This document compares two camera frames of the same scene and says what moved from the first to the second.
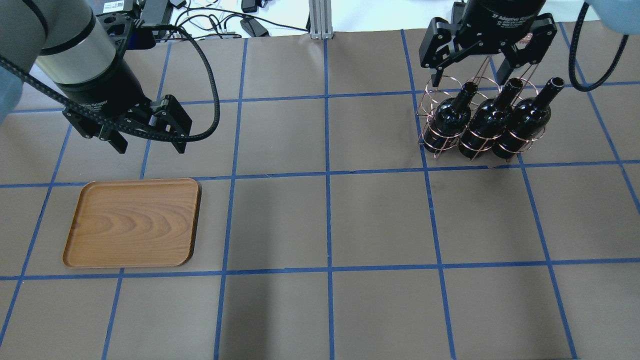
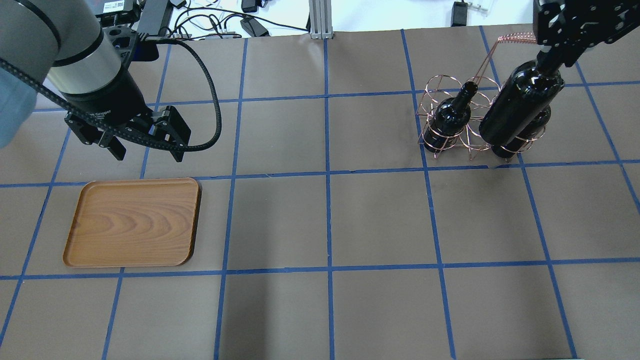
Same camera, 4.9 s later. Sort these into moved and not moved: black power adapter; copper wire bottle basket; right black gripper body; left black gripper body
Moved: right black gripper body
Not moved: left black gripper body; copper wire bottle basket; black power adapter
